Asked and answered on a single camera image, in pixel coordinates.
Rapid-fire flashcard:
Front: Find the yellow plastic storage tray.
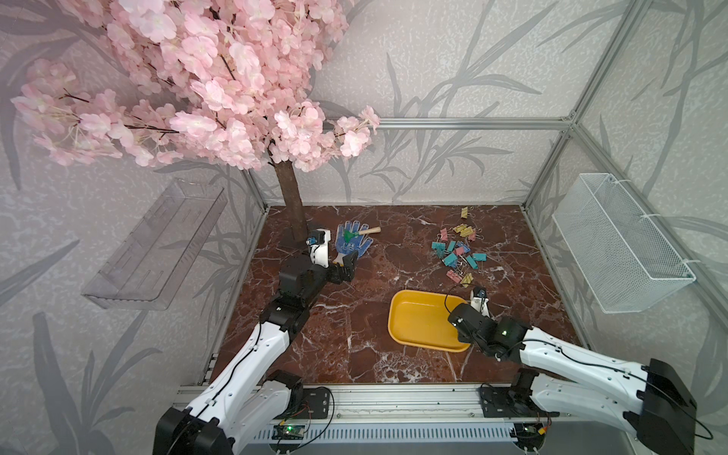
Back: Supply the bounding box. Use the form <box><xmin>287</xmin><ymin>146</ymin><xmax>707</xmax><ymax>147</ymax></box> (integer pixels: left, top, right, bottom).
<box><xmin>388</xmin><ymin>290</ymin><xmax>470</xmax><ymax>354</ymax></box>

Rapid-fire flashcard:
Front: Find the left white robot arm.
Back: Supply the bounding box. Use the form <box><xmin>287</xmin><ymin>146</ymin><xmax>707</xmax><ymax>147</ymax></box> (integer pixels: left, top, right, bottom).
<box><xmin>153</xmin><ymin>251</ymin><xmax>358</xmax><ymax>454</ymax></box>

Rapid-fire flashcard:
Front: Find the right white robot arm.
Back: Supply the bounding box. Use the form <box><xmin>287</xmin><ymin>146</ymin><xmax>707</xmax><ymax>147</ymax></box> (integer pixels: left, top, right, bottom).
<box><xmin>449</xmin><ymin>303</ymin><xmax>699</xmax><ymax>454</ymax></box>

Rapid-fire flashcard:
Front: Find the blue binder clip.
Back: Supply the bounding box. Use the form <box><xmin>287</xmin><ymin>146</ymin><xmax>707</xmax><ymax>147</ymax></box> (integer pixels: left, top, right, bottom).
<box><xmin>454</xmin><ymin>244</ymin><xmax>471</xmax><ymax>256</ymax></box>

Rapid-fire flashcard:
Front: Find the blue dotted work glove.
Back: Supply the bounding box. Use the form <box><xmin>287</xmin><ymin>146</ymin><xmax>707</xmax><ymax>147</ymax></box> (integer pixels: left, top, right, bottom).
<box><xmin>335</xmin><ymin>220</ymin><xmax>373</xmax><ymax>258</ymax></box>

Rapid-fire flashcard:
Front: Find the right circuit board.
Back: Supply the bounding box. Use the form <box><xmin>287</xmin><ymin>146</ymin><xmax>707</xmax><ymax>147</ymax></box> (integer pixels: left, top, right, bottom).
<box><xmin>510</xmin><ymin>422</ymin><xmax>550</xmax><ymax>454</ymax></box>

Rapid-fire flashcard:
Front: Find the left green circuit board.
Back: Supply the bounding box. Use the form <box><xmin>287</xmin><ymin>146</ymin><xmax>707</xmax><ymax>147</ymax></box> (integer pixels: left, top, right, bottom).
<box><xmin>271</xmin><ymin>423</ymin><xmax>308</xmax><ymax>441</ymax></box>

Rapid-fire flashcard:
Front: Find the pink blossom artificial tree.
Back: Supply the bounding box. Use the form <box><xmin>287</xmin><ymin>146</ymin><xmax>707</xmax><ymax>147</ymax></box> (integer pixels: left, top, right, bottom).
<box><xmin>11</xmin><ymin>1</ymin><xmax>380</xmax><ymax>243</ymax></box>

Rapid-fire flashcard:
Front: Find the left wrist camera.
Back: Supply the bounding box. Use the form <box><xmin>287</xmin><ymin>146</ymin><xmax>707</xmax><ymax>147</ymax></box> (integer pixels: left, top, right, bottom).
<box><xmin>306</xmin><ymin>229</ymin><xmax>332</xmax><ymax>268</ymax></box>

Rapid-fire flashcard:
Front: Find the green wooden-handled garden tool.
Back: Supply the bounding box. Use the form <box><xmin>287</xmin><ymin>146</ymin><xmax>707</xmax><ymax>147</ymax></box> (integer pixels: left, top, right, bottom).
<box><xmin>343</xmin><ymin>227</ymin><xmax>381</xmax><ymax>243</ymax></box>

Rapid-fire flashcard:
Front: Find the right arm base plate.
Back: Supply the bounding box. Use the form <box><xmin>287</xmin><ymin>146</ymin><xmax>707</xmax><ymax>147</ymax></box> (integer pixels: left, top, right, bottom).
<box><xmin>478</xmin><ymin>383</ymin><xmax>546</xmax><ymax>418</ymax></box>

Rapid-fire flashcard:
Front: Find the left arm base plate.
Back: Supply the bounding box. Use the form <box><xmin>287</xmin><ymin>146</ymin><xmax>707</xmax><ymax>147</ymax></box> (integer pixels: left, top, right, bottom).
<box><xmin>288</xmin><ymin>386</ymin><xmax>334</xmax><ymax>420</ymax></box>

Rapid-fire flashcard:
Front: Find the aluminium front rail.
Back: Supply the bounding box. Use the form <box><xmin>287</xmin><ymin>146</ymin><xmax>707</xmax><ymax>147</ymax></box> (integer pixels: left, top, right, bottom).
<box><xmin>248</xmin><ymin>384</ymin><xmax>595</xmax><ymax>450</ymax></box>

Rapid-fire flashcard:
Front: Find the white wire mesh basket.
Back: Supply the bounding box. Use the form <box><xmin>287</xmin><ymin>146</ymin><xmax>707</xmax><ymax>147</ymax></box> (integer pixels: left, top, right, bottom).
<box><xmin>553</xmin><ymin>173</ymin><xmax>696</xmax><ymax>314</ymax></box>

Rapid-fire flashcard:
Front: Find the clear acrylic wall shelf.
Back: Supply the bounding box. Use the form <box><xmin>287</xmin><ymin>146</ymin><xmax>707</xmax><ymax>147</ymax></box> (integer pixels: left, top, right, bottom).
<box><xmin>82</xmin><ymin>178</ymin><xmax>228</xmax><ymax>311</ymax></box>

